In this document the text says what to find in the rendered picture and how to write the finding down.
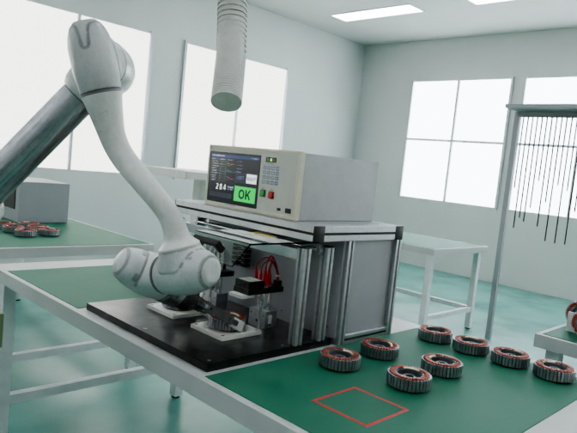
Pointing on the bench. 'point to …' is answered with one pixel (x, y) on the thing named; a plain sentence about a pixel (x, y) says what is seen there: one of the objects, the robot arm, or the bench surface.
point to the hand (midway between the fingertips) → (225, 320)
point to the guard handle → (210, 242)
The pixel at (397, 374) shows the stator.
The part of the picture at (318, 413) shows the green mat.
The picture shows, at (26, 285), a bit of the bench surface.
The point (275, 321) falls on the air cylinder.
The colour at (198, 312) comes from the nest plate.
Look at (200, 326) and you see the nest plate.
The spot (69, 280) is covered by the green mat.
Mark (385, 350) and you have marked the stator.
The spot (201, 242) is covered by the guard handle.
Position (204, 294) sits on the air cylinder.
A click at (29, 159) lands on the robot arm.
